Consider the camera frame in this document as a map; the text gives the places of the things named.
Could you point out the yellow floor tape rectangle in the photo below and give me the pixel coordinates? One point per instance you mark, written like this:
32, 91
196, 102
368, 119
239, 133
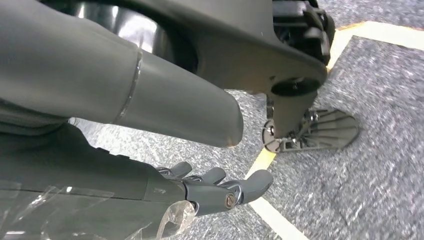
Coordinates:
381, 34

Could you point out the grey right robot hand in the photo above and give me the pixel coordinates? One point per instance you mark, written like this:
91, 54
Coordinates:
99, 82

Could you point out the black robot right foot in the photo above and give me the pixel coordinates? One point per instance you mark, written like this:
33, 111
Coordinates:
331, 129

